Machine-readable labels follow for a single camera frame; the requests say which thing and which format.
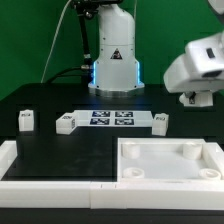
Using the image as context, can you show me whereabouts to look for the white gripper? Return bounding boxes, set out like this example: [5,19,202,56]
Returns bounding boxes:
[164,54,224,93]

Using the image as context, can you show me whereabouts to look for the white square tabletop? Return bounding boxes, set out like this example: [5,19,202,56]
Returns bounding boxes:
[117,138,224,182]

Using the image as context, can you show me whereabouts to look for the white U-shaped obstacle fence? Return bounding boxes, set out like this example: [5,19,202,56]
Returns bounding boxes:
[0,141,224,210]

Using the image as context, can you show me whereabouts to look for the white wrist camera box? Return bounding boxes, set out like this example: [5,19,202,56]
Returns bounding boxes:
[185,32,224,80]

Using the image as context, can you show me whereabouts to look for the black cables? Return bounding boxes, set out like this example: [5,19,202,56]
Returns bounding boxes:
[45,65,94,85]

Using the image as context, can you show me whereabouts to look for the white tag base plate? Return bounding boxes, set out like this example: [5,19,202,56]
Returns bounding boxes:
[74,110,153,127]

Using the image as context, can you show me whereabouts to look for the white cable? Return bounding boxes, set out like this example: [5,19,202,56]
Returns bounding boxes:
[40,0,73,84]

